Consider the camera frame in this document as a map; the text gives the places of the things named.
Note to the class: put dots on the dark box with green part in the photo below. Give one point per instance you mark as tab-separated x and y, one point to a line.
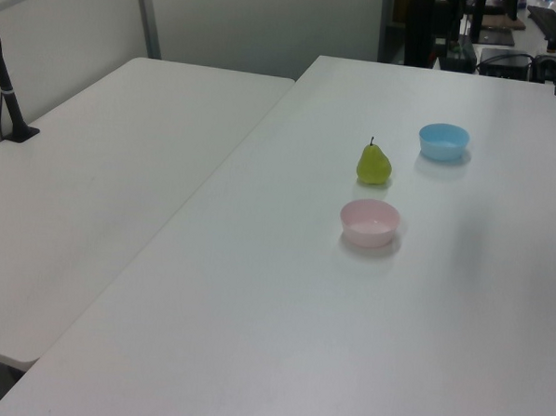
458	56

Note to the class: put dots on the black thin stand pole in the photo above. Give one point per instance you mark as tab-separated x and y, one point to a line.
478	15

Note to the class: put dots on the green pear with stem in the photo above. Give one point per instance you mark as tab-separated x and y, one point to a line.
373	166

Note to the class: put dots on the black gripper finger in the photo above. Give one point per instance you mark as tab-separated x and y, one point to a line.
429	60
411	59

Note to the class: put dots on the blue plastic bowl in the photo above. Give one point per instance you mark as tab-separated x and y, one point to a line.
443	143

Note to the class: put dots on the grey device with orange part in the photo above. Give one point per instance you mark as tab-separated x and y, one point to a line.
547	61

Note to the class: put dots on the brown wooden board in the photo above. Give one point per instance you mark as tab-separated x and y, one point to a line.
502	21

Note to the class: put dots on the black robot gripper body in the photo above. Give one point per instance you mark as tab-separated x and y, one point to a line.
421	36

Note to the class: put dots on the black flat mat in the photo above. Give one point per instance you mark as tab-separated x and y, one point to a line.
496	37

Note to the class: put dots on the black keyboard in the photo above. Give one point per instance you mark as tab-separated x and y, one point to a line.
551	23

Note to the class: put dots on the pink plastic bowl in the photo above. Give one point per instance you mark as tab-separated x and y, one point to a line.
369	229

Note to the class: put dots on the grey metal partition post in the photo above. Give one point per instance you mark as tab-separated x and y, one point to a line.
147	17

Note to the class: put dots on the black camera pole with base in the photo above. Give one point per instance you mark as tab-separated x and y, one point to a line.
6	96

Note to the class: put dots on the black electronics box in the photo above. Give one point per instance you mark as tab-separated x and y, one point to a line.
502	62

